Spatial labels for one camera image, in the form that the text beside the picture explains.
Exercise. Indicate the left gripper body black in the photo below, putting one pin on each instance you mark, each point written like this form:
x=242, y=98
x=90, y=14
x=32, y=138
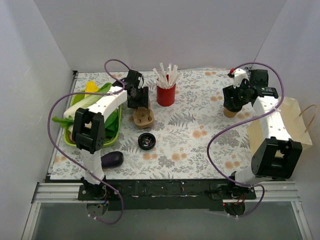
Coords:
x=139, y=99

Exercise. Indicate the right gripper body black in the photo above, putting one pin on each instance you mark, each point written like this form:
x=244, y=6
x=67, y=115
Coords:
x=232, y=102

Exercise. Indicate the brown paper coffee cup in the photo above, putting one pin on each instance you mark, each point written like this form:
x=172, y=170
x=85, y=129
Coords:
x=228, y=113

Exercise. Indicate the brown cardboard cup carrier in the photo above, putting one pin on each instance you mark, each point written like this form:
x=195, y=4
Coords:
x=143, y=117

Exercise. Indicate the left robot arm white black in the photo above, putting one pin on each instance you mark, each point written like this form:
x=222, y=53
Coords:
x=89, y=127

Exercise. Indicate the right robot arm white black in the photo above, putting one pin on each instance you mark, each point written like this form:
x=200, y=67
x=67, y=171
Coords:
x=277, y=154

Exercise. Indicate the red cup holder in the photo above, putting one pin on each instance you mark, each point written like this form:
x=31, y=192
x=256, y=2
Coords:
x=165, y=97

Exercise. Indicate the spare black cup lid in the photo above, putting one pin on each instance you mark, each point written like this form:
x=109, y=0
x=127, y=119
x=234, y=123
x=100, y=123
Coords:
x=146, y=141

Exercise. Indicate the brown paper bag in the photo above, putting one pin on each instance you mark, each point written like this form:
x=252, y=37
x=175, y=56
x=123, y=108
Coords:
x=293, y=122

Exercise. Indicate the floral table mat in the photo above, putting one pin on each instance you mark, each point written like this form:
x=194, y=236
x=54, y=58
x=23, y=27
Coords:
x=194, y=140

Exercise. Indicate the purple eggplant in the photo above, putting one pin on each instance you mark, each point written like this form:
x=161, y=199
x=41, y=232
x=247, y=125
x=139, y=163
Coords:
x=112, y=160

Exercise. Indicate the green leafy vegetables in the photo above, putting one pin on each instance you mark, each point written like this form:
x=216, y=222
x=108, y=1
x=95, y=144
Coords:
x=89, y=99

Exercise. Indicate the green plastic basket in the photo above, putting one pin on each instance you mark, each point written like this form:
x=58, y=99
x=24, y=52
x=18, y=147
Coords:
x=109, y=140

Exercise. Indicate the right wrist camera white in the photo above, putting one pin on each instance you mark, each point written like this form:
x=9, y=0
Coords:
x=238, y=75

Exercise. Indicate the aluminium frame rail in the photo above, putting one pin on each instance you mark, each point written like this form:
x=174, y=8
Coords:
x=58, y=192

